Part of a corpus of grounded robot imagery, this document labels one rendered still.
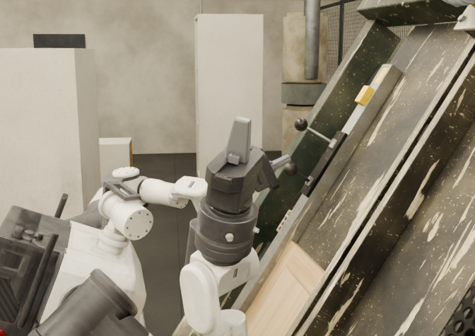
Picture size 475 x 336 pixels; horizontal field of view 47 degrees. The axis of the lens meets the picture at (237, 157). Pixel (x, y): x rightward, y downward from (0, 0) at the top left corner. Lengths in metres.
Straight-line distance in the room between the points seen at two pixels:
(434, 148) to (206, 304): 0.58
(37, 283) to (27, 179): 2.57
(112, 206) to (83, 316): 0.28
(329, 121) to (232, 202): 1.01
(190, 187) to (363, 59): 0.69
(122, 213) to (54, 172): 2.47
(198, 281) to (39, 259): 0.35
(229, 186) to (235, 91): 4.22
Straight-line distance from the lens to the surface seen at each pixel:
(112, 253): 1.12
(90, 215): 1.33
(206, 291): 0.82
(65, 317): 0.92
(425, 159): 1.15
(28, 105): 3.49
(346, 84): 1.73
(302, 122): 1.49
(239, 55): 4.91
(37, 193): 3.58
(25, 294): 1.08
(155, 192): 1.53
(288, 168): 1.39
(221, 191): 0.72
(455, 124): 1.18
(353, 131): 1.49
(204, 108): 4.91
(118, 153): 6.18
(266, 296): 1.47
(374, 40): 1.76
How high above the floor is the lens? 1.74
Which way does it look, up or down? 11 degrees down
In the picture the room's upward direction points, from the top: straight up
